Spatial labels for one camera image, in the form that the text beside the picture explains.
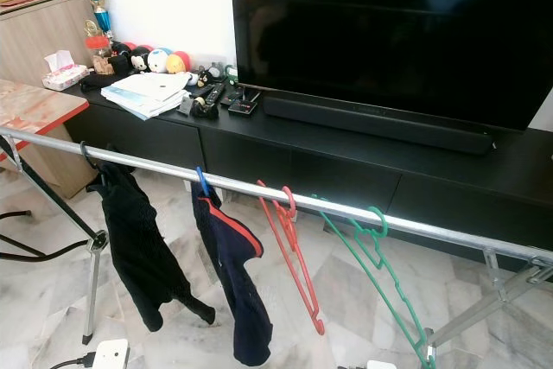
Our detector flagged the black shirt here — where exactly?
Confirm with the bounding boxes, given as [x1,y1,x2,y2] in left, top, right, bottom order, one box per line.
[86,160,217,333]

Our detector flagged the blue clothes hanger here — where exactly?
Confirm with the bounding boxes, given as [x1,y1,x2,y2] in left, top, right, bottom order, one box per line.
[195,167,211,197]

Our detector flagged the red clothes hanger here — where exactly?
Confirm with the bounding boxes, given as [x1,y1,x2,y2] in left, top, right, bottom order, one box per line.
[257,181,326,335]

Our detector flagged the green clothes hanger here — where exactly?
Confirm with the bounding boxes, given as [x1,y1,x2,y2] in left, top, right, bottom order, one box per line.
[320,199,437,369]

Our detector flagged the marble pattern folding table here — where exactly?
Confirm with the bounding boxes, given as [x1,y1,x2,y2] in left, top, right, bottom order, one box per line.
[0,80,92,262]

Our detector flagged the pink tissue box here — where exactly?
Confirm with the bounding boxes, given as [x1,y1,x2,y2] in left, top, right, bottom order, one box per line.
[41,49,90,91]

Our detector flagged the light wooden sideboard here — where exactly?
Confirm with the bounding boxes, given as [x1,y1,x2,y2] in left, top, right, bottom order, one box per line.
[0,0,100,199]

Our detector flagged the jar with red lid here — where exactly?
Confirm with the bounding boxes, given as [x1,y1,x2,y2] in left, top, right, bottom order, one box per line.
[86,34,115,76]

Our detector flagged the stack of white papers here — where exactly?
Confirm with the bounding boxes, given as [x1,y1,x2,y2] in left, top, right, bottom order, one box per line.
[101,73,191,119]

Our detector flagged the silver metal clothes rack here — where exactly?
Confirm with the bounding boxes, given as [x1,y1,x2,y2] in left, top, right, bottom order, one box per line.
[0,127,553,369]

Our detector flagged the black and white plush toy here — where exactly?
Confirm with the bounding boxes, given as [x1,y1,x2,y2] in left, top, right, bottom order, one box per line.
[130,45,150,73]

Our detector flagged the white and blue plush toy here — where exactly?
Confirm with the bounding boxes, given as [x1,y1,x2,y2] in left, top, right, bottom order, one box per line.
[147,48,172,73]

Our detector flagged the orange and yellow plush toy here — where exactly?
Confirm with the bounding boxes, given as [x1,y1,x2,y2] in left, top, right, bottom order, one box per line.
[166,51,191,73]

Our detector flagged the black remote control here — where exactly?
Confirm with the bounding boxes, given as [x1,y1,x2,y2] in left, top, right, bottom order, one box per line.
[200,82,226,118]

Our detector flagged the navy shirt with red trim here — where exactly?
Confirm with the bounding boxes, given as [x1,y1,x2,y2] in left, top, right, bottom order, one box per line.
[192,188,273,367]

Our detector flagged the black TV console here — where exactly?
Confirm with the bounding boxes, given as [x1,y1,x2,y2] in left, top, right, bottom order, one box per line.
[65,71,553,270]

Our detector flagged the black soundbar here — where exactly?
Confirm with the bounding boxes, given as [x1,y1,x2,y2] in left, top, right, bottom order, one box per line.
[262,94,495,156]

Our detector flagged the black flat television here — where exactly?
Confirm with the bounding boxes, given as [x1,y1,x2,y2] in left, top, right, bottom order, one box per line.
[229,0,553,132]

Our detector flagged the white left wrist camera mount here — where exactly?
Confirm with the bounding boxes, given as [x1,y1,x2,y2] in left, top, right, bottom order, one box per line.
[93,339,130,369]

